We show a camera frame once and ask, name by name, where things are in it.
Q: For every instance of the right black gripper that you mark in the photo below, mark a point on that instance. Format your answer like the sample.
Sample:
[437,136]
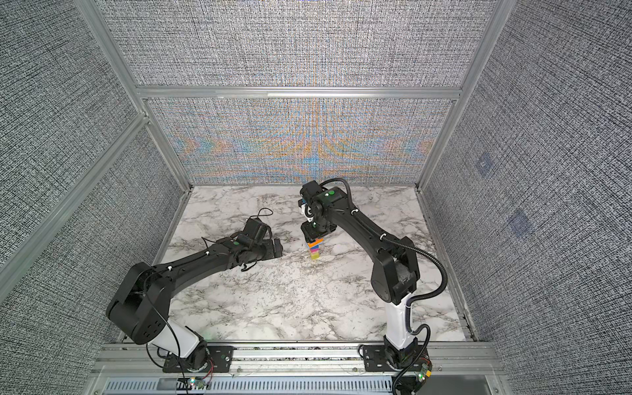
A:
[310,234]

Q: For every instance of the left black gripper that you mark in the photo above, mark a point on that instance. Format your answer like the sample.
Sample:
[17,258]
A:
[271,252]

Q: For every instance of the red-orange block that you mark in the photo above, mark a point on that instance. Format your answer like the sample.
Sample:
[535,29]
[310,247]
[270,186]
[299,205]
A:
[316,242]

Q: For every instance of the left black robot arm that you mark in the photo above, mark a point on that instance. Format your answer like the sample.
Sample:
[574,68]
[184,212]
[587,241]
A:
[141,305]

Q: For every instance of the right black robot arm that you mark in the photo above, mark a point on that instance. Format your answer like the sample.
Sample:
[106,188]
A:
[395,271]

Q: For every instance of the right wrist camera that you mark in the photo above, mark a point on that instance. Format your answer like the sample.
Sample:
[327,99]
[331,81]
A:
[306,210]

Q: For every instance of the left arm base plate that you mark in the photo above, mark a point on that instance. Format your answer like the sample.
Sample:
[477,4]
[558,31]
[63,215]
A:
[219,358]

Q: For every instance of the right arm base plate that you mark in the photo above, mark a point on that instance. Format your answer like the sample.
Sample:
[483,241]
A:
[375,360]

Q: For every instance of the aluminium front rail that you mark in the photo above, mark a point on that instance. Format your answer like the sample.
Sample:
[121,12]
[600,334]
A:
[300,368]

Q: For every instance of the aluminium enclosure frame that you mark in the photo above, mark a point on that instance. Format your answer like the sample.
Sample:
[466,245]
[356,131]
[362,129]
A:
[131,130]

